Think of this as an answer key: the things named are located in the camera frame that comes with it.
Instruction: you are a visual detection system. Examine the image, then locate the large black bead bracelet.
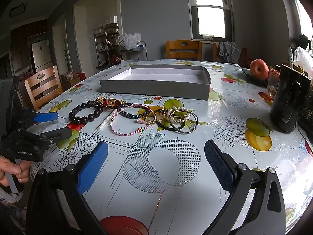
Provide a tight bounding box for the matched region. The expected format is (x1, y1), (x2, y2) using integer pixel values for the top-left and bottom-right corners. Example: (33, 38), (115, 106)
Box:
(68, 101), (105, 125)

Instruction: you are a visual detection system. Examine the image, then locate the white pearl strand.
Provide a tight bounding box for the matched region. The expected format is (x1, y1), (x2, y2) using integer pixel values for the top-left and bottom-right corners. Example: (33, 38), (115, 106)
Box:
(97, 109), (117, 130)

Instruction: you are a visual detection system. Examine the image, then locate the red gold charm bracelet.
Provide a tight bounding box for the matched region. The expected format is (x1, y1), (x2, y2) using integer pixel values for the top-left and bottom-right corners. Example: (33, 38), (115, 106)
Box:
(95, 97), (129, 109)

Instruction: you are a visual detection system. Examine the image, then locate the white pearl bracelet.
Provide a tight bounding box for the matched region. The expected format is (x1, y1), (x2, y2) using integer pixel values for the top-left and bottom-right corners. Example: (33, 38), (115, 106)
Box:
(167, 106), (192, 124)

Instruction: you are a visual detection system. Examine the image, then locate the pink braided cord bracelet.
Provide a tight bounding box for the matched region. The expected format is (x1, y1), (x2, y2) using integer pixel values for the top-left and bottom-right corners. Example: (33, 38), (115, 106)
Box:
(109, 103), (157, 136)

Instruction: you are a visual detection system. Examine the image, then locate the grey wire bangle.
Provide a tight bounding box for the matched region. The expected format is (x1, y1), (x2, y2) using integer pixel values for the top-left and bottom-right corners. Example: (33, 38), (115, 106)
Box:
(168, 109), (199, 134)

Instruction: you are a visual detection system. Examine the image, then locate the dark blue bead bracelet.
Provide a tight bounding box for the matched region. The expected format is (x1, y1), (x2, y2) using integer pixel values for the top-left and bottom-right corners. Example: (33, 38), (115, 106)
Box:
(114, 102), (151, 120)

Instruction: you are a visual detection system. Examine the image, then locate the black hair tie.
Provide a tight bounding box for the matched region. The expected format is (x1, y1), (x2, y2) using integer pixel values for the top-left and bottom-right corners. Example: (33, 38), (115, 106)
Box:
(154, 109), (186, 132)

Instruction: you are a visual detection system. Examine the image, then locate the person's left hand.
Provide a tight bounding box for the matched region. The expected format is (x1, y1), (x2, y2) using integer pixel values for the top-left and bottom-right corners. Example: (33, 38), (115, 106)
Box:
(0, 156), (31, 187)

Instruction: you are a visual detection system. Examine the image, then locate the wooden chair left side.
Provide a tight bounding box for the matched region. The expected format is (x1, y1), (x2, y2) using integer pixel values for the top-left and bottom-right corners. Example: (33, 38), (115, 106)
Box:
(24, 65), (63, 111)

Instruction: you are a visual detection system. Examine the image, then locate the wooden chair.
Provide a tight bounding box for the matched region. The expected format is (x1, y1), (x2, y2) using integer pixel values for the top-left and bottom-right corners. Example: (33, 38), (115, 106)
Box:
(165, 40), (202, 61)
(24, 65), (63, 111)

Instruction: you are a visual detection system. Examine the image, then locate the cardboard box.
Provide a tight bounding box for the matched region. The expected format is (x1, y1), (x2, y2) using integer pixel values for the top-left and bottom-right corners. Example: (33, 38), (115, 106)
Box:
(60, 70), (81, 91)

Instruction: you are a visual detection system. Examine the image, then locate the fruit pattern tablecloth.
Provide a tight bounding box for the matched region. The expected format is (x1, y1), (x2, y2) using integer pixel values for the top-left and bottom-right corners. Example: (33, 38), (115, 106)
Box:
(30, 61), (312, 234)

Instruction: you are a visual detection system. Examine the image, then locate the white refrigerator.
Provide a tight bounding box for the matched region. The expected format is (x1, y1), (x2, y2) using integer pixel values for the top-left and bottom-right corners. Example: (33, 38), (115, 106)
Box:
(32, 40), (52, 73)

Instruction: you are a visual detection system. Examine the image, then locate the dark fruit plate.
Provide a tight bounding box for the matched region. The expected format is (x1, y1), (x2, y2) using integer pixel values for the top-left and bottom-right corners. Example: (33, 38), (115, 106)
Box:
(242, 68), (268, 87)

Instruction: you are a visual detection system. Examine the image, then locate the grey shallow box tray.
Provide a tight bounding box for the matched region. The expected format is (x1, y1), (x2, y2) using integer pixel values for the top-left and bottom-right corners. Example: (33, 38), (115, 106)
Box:
(100, 64), (211, 101)

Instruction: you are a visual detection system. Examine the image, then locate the metal storage shelf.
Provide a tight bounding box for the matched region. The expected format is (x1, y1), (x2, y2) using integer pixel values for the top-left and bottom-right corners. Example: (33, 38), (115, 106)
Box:
(94, 23), (121, 70)

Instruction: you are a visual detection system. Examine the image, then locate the red apple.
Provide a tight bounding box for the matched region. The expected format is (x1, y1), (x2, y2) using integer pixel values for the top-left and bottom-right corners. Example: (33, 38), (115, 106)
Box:
(249, 59), (269, 81)

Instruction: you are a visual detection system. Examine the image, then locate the black pitcher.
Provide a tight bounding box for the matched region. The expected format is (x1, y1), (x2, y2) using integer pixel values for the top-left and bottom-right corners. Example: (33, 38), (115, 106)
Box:
(270, 65), (311, 133)

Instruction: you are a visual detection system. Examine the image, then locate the glass cup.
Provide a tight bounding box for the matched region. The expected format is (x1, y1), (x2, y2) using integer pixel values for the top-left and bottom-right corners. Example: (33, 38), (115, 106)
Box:
(267, 69), (280, 99)

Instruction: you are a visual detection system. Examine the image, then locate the grey cloth on chair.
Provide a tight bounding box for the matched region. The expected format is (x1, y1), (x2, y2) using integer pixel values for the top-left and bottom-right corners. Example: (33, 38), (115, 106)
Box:
(218, 41), (242, 63)

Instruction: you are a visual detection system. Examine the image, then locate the white plastic bag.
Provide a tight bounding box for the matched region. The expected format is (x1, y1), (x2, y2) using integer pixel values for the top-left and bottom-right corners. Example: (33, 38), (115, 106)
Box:
(118, 33), (142, 50)

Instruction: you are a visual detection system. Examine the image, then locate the wooden chair far side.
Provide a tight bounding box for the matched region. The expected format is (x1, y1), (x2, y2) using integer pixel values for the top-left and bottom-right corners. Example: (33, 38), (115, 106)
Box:
(165, 40), (202, 61)

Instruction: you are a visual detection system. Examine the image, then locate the window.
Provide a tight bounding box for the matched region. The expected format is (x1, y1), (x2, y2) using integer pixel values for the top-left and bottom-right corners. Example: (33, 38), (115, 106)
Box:
(188, 0), (232, 42)

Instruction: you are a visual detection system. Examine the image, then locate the small wire cart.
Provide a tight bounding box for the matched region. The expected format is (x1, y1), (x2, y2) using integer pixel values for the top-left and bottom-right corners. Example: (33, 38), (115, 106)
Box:
(127, 41), (148, 61)

